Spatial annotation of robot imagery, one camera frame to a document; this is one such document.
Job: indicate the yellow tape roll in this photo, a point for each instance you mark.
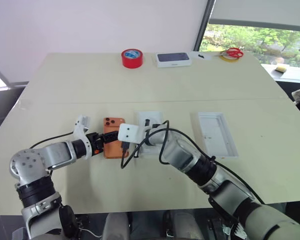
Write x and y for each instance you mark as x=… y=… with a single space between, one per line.
x=226 y=59

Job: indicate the dark window frame post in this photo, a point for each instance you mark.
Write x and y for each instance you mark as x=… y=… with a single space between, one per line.
x=202 y=25

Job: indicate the white box with phone picture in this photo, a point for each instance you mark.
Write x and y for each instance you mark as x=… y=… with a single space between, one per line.
x=173 y=60

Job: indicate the orange smartphone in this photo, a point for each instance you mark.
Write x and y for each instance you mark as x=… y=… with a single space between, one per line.
x=111 y=150

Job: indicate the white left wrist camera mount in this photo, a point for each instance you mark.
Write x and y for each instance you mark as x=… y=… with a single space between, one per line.
x=80 y=131

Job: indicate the white phone box lid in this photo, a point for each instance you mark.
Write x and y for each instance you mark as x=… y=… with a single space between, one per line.
x=215 y=135

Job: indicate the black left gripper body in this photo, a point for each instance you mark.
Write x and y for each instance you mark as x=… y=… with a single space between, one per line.
x=95 y=143

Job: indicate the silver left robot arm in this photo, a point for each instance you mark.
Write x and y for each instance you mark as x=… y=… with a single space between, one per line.
x=55 y=152

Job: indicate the yellow sponge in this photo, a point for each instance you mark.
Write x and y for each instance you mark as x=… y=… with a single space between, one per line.
x=281 y=68

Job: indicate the red tape roll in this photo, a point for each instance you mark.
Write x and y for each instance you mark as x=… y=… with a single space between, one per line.
x=132 y=61

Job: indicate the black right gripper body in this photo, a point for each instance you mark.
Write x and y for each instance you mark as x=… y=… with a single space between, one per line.
x=125 y=148

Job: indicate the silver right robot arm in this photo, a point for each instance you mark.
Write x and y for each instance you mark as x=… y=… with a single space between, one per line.
x=180 y=152

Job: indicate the grey rounded robot leg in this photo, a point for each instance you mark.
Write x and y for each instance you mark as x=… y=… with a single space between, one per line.
x=185 y=225
x=115 y=226

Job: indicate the white roller blind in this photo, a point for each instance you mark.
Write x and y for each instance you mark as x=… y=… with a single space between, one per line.
x=260 y=11

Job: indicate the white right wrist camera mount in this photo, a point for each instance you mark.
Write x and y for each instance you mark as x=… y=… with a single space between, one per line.
x=130 y=133

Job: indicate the small black clip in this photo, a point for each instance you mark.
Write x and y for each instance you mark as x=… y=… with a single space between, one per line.
x=201 y=56

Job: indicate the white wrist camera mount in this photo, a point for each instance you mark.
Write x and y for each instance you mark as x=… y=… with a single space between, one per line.
x=130 y=133
x=80 y=131

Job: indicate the white phone box base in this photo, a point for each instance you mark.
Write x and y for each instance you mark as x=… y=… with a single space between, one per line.
x=152 y=116

